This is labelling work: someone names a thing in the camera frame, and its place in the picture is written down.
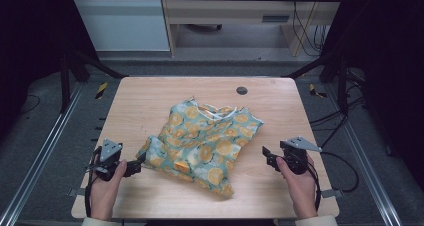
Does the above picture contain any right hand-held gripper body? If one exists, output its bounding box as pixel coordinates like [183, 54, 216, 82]
[280, 135, 323, 175]

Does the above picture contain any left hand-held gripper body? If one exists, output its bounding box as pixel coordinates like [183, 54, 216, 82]
[89, 138, 124, 182]

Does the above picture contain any teal orange-print garment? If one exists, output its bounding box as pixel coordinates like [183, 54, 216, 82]
[135, 97, 265, 198]

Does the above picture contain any person's right hand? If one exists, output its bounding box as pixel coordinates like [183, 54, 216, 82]
[275, 155, 318, 220]

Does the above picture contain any person's left hand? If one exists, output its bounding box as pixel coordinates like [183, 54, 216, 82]
[89, 159, 128, 220]

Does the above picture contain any person's left cream sleeve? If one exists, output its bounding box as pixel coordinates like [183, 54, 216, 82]
[81, 216, 123, 226]

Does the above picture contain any yellow black striped tape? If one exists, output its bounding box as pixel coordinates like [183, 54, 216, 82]
[95, 82, 109, 100]
[308, 83, 328, 99]

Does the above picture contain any black metal stand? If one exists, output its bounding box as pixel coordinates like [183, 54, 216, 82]
[284, 51, 350, 116]
[59, 48, 128, 114]

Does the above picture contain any white cabinet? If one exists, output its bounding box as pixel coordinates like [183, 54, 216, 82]
[67, 0, 171, 52]

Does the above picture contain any light wooden desk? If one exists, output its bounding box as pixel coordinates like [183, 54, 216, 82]
[159, 0, 348, 58]

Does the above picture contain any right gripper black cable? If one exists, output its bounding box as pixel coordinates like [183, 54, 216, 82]
[306, 160, 322, 212]

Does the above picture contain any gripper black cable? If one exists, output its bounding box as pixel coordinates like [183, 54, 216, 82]
[84, 146, 103, 219]
[306, 160, 322, 212]

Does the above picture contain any grey metal table bracket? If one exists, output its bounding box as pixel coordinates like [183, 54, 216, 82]
[67, 187, 93, 198]
[320, 188, 345, 199]

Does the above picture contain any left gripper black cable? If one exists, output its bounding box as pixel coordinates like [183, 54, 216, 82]
[84, 146, 103, 219]

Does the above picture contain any black looped cable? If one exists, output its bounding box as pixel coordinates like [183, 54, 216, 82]
[320, 150, 361, 194]

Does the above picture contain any black floor cable bundle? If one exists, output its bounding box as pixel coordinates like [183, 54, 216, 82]
[309, 68, 367, 150]

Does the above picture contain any aluminium floor rail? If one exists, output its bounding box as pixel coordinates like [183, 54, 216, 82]
[324, 84, 405, 226]
[0, 81, 85, 226]

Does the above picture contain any thin black floor cable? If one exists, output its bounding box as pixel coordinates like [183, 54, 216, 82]
[18, 93, 42, 116]

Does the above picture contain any hanging black cable bundle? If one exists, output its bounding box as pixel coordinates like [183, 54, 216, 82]
[291, 0, 330, 58]

